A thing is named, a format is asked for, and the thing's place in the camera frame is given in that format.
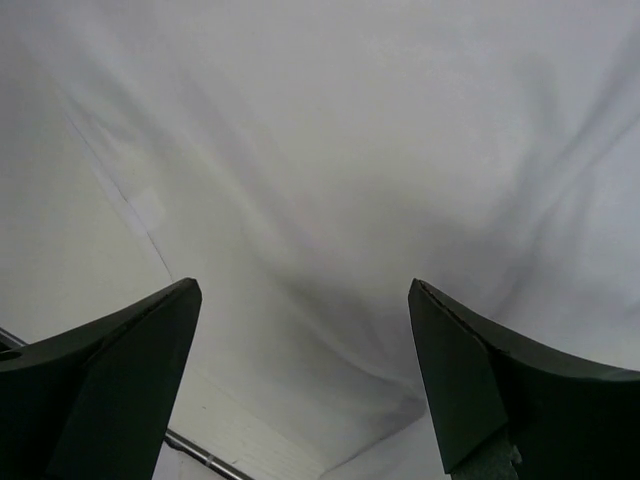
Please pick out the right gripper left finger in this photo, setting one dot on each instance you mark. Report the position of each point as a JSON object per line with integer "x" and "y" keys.
{"x": 94, "y": 402}

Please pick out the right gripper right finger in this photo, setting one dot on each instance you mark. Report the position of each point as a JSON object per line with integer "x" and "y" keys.
{"x": 504, "y": 406}

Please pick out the white t-shirt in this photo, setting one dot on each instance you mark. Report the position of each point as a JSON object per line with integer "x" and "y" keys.
{"x": 304, "y": 161}

